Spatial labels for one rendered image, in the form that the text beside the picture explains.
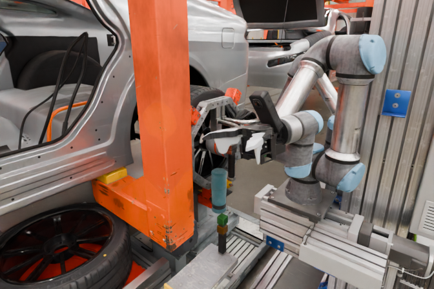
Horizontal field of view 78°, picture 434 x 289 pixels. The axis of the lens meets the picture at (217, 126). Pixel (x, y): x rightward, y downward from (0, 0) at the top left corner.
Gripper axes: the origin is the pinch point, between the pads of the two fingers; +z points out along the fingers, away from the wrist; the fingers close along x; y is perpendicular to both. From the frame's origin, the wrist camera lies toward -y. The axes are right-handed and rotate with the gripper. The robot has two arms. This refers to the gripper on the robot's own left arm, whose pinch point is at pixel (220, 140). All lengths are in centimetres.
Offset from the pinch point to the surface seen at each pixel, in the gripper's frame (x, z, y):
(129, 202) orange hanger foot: 84, -3, 46
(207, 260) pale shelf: 50, -25, 73
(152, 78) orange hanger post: 51, -9, -14
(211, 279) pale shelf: 41, -20, 74
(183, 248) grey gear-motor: 80, -28, 83
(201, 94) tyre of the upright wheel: 83, -53, -3
